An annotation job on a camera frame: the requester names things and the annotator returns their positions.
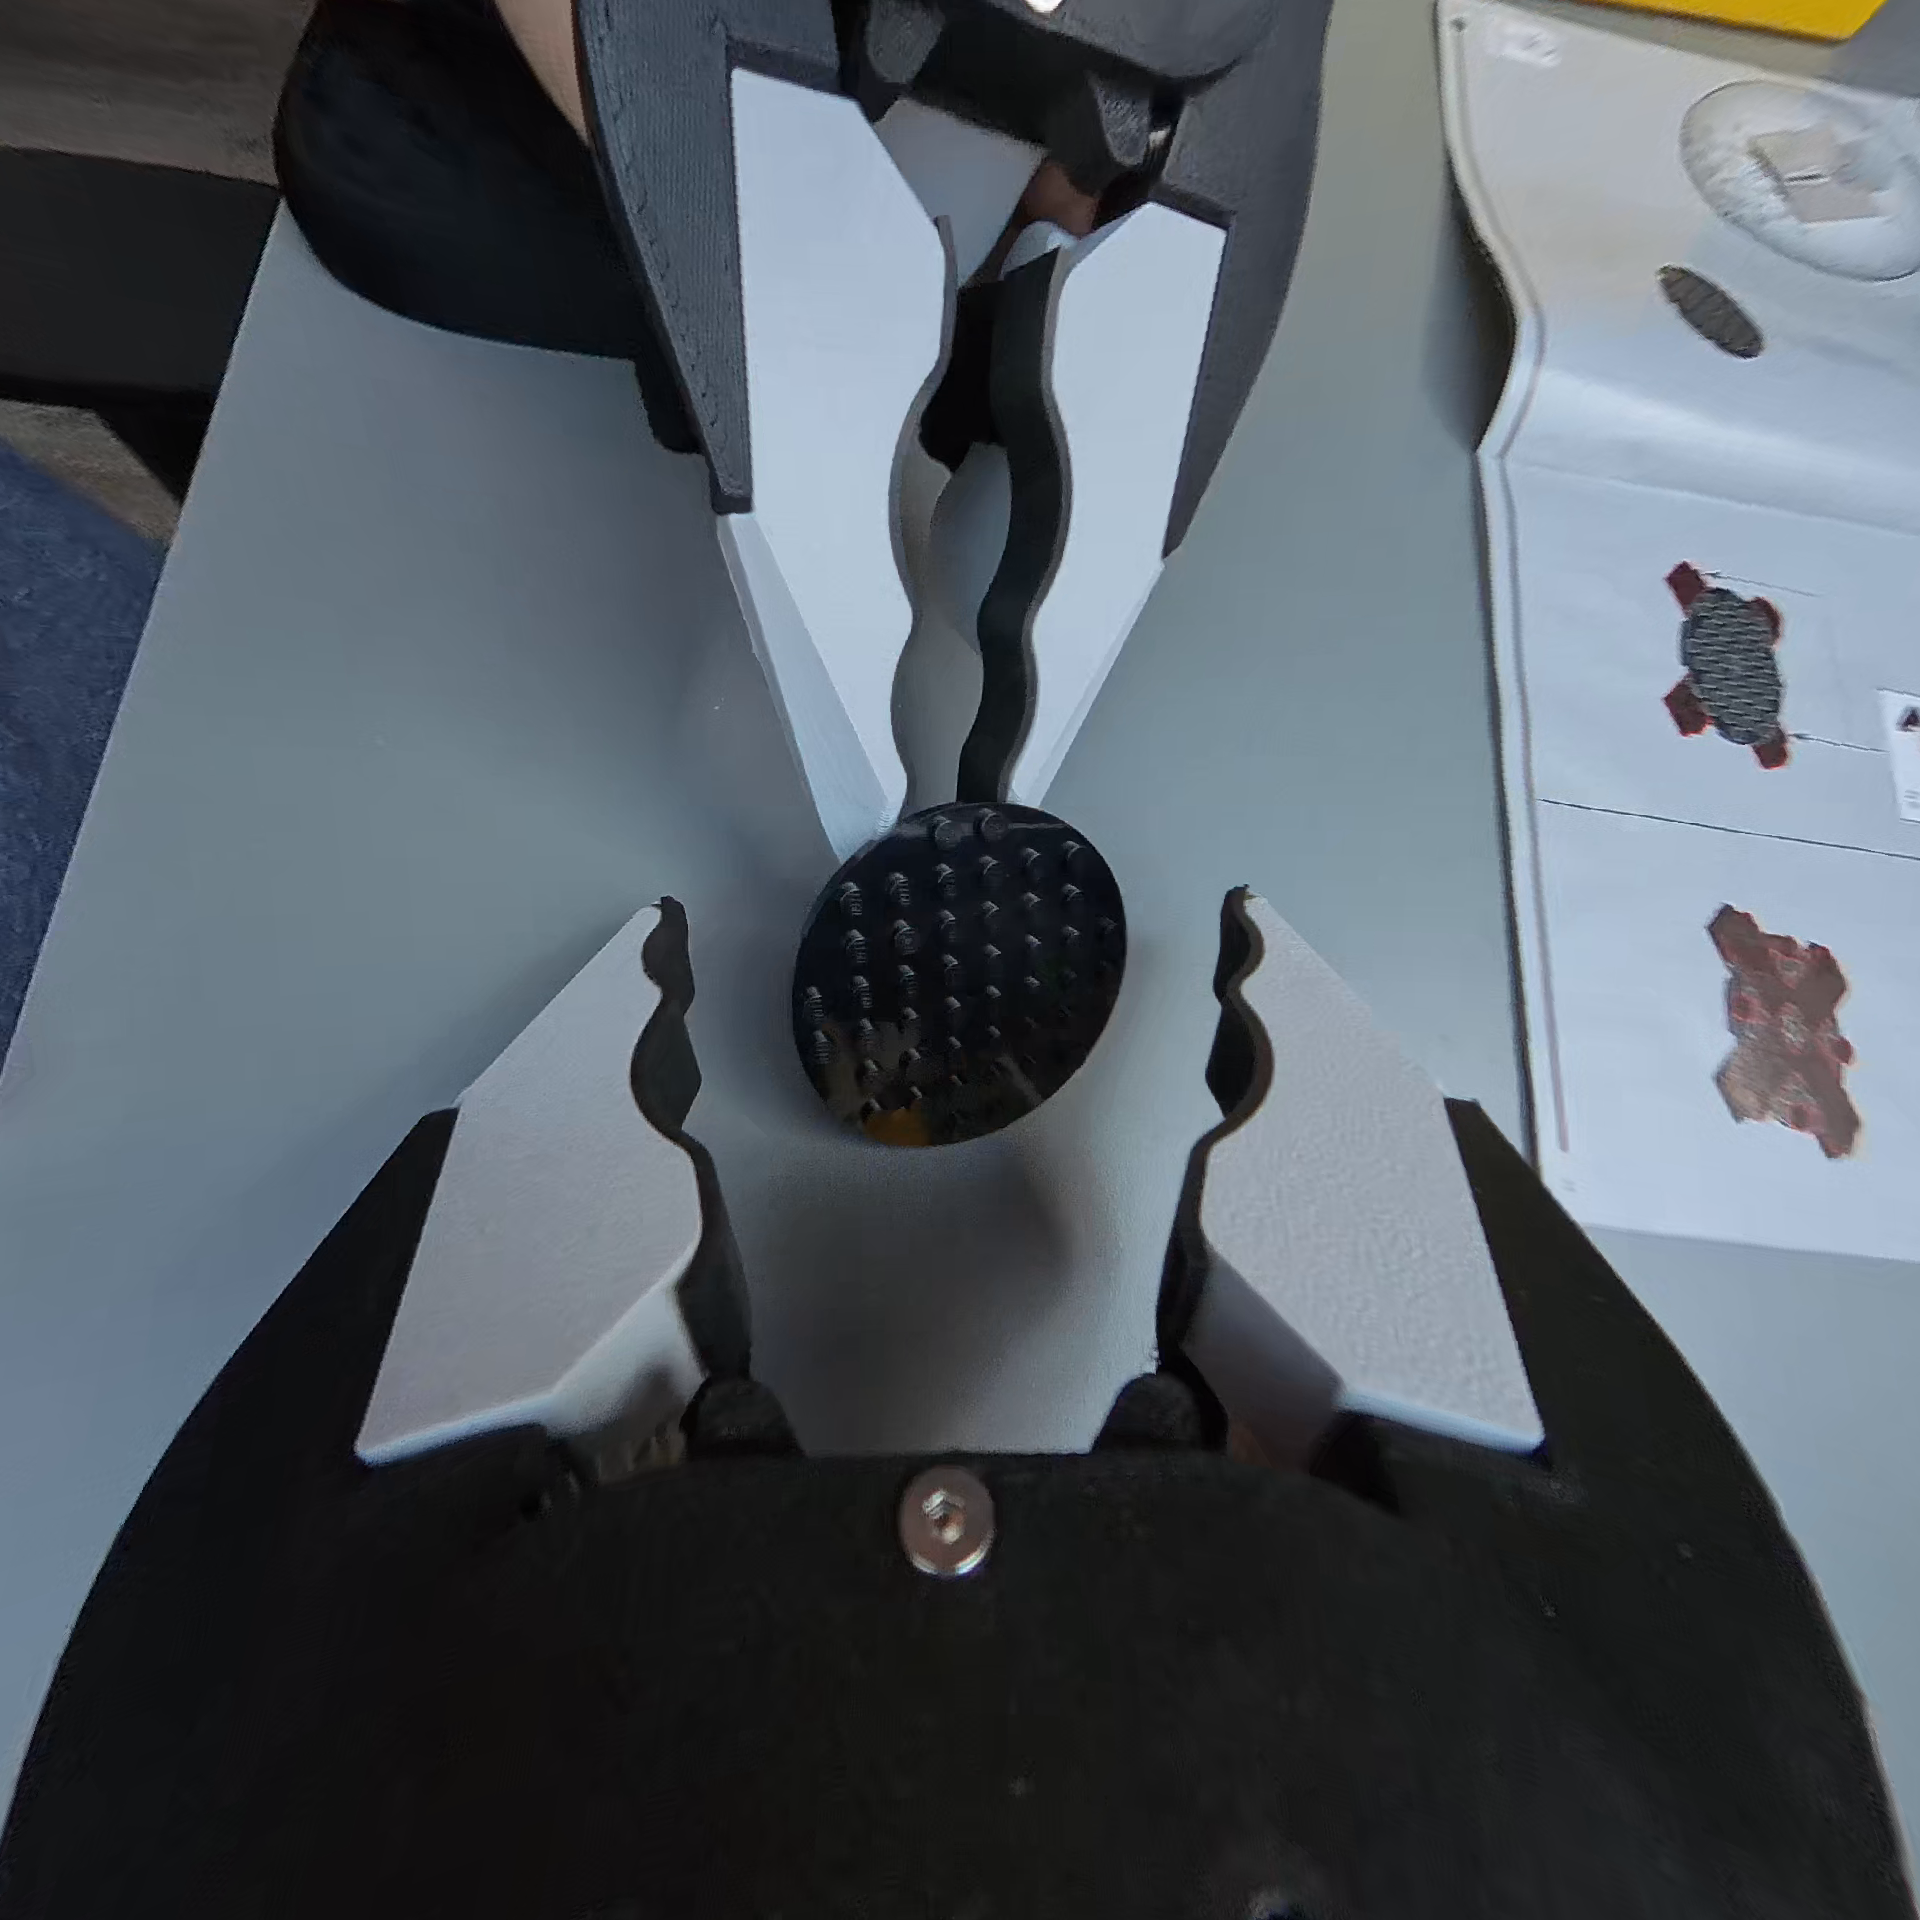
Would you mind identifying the white instruction booklet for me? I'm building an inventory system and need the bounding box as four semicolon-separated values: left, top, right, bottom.
1435;0;1920;1261

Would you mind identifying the person's navy shirt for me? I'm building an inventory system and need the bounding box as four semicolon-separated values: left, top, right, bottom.
0;433;169;1023

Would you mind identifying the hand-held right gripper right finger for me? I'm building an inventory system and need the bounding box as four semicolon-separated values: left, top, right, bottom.
1156;885;1549;1462

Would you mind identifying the black round studded plate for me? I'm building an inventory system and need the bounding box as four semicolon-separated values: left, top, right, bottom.
789;802;1126;1150

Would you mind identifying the grey desk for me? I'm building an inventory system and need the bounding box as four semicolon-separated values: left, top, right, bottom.
0;0;1920;1920

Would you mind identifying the yellow plastic bin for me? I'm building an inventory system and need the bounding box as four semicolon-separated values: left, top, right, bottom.
1589;0;1890;41

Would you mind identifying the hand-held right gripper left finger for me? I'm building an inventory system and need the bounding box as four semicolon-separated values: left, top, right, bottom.
355;899;752;1469

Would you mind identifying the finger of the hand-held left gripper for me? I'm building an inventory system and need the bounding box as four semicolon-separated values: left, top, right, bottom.
718;68;963;855
958;215;1230;814

